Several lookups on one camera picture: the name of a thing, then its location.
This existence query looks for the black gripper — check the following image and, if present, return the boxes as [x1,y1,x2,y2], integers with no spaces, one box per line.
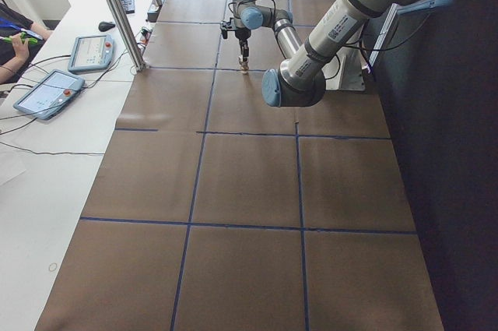
[235,28,251,61]

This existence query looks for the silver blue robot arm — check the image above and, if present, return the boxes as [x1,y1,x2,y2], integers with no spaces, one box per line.
[261,0,454,107]
[220,0,302,69]

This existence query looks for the black computer mouse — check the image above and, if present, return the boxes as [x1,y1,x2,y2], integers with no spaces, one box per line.
[98,21,116,32]

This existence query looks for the far blue teach pendant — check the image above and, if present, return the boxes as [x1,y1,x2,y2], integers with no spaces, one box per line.
[68,34,114,74]

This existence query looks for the blue teach pendant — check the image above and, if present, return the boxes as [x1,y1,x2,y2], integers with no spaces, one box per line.
[13,69,85,121]
[68,34,114,74]

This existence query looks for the near blue teach pendant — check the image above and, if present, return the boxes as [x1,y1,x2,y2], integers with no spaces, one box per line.
[13,69,85,121]

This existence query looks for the seated person in black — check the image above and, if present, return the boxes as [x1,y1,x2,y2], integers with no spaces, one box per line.
[1,2,53,84]

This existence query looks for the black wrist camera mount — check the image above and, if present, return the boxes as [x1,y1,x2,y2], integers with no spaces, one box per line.
[219,18,237,40]

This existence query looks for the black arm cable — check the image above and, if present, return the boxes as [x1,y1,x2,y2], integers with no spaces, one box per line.
[226,0,278,20]

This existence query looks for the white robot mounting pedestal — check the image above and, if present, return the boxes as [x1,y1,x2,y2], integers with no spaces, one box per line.
[322,48,366,91]

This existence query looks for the aluminium frame post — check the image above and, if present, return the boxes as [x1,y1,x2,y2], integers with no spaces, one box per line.
[106,0,146,72]

